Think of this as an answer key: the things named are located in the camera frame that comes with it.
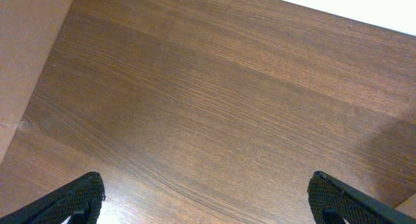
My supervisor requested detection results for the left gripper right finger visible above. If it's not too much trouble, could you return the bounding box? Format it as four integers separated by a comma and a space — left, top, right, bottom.
307, 171, 415, 224

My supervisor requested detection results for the brown cardboard box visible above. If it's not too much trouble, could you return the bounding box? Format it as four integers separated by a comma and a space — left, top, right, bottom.
1, 0, 73, 157

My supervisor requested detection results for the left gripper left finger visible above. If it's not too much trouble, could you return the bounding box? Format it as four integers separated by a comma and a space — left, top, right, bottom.
1, 171, 105, 224

